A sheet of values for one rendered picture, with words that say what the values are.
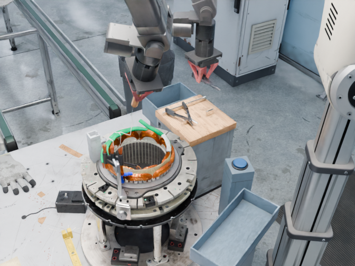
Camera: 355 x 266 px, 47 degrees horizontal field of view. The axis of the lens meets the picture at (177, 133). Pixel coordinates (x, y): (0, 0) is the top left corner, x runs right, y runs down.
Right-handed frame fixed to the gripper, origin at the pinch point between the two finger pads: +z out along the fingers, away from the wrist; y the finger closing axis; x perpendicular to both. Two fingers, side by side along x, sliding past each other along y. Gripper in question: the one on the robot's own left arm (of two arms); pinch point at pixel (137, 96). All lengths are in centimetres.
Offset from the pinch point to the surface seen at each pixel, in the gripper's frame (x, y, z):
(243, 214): 22.2, 32.1, 14.9
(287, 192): 123, -2, 130
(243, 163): 31.2, 16.9, 18.1
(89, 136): -11.5, 1.5, 13.0
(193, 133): 22.4, 1.1, 23.0
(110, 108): 16, -48, 77
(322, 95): 214, -78, 149
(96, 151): -9.8, 4.0, 17.4
